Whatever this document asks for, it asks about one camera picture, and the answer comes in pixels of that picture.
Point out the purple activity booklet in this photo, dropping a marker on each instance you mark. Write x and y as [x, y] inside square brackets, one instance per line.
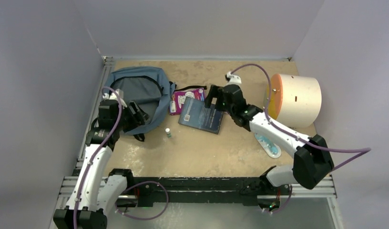
[178, 98]

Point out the small glue bottle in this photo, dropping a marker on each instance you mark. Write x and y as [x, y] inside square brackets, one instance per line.
[168, 132]

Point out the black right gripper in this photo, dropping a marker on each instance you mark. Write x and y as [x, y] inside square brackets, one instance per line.
[214, 90]

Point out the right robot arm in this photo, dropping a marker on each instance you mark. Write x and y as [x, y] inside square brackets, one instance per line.
[311, 158]

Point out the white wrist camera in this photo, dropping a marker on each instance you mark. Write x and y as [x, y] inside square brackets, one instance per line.
[233, 79]
[117, 94]

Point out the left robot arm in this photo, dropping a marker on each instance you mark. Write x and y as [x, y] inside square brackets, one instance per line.
[92, 199]

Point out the blue student backpack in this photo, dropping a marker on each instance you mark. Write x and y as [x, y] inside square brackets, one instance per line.
[150, 88]

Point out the cream cylinder with orange face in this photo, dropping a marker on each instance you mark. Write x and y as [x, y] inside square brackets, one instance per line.
[295, 100]

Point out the blister pack with scissors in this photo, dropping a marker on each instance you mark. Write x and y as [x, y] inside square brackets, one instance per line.
[271, 149]

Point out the dark blue book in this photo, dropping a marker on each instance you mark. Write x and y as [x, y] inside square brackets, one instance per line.
[194, 114]

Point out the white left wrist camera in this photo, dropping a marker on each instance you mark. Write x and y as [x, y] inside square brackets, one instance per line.
[117, 94]

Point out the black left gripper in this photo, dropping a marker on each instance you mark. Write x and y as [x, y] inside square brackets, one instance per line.
[137, 119]

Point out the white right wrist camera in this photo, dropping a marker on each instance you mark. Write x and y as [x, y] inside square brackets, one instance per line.
[233, 79]

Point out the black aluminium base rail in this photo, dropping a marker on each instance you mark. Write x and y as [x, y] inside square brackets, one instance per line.
[243, 190]

